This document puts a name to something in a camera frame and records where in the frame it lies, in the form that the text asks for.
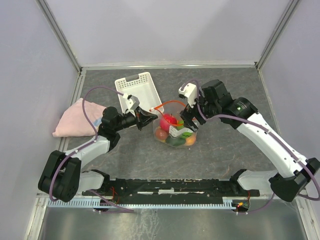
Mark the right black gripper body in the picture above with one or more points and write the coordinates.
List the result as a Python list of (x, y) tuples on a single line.
[(209, 108)]

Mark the dark green toy avocado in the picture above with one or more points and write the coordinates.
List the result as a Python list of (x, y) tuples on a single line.
[(175, 142)]

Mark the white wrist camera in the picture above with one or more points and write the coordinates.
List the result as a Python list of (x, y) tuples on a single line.
[(190, 92), (131, 101)]

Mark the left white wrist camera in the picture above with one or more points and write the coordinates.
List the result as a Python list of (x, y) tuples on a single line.
[(131, 101)]

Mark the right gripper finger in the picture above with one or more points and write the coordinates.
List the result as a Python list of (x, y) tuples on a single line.
[(191, 124), (187, 114)]

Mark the orange toy fruit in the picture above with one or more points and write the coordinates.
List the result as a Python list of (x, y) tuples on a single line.
[(190, 140)]

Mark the white perforated plastic basket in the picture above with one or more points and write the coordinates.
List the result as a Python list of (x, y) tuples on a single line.
[(140, 85)]

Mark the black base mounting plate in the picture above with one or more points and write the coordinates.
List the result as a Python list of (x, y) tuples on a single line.
[(174, 191)]

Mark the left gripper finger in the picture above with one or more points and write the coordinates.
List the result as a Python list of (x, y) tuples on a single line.
[(145, 115), (143, 121)]

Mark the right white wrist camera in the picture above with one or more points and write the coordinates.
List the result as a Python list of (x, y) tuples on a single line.
[(190, 92)]

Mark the pink folded cloth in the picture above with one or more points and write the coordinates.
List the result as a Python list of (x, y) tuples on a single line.
[(73, 122)]

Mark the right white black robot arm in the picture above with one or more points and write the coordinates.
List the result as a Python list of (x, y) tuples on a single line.
[(293, 170)]

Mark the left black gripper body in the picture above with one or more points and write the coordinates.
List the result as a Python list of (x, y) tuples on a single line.
[(127, 120)]

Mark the green watermelon toy ball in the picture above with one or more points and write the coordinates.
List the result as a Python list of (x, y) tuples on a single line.
[(185, 134)]

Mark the brown toy fruit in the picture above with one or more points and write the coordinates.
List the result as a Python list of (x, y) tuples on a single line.
[(161, 134)]

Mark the clear orange zip top bag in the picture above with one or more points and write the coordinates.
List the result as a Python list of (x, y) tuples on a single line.
[(172, 107)]

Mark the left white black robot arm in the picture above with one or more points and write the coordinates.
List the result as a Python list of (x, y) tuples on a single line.
[(63, 177)]

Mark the pink red toy fruit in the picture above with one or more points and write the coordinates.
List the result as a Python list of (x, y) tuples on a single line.
[(166, 121)]

